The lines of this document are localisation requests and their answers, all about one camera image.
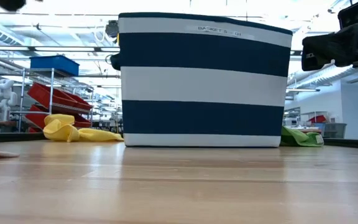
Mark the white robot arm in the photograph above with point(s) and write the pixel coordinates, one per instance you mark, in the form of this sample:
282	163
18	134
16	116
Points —
3	96

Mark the blue plastic bin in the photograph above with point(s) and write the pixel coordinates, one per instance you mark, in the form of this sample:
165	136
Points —
54	64

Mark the green microfiber towel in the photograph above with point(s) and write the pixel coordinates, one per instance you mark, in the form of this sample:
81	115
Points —
300	138

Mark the small red box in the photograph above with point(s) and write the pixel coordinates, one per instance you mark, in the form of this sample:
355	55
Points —
317	119

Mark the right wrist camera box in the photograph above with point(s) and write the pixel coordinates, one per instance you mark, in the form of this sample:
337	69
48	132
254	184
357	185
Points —
351	15

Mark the black metal table frame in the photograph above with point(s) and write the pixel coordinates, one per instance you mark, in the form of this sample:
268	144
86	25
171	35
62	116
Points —
11	137

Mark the navy white striped fabric basket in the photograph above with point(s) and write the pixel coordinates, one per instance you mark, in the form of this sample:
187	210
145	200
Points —
197	118

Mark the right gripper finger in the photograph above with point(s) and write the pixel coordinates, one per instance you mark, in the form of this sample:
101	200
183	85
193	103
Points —
331	46

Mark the grey plastic bin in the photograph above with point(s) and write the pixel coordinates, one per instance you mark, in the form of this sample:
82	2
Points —
335	130

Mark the red plastic bin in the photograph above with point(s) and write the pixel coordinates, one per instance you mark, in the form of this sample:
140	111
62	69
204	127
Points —
51	95
36	118

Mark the yellow microfiber towel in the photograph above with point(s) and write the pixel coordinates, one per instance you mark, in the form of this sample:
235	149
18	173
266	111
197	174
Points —
61	129

